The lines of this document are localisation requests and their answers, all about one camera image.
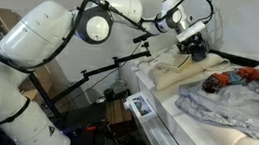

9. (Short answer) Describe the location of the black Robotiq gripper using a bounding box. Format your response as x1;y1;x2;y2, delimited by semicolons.
175;31;213;65

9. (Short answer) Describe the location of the orange and blue sock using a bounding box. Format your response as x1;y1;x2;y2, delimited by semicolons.
201;60;259;101

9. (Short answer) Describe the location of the grey mesh bag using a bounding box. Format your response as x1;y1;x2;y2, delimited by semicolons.
171;56;259;141

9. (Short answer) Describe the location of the cream tufted cushion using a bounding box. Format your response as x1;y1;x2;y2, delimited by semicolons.
133;38;234;100

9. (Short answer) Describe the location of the picture postcard white border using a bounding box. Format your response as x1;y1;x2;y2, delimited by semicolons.
120;89;162;125

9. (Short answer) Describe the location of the white bed base ledge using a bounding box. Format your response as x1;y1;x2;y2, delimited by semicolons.
108;60;238;145

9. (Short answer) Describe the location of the grey round device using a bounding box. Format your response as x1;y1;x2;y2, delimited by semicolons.
102;78;131;105

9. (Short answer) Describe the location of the small wooden stool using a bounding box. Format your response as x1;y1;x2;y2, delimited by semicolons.
101;95;141;131

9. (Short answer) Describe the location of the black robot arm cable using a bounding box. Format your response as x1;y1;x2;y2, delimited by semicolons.
0;0;217;96

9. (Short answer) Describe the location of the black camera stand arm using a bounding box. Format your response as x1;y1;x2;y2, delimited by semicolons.
25;19;156;133

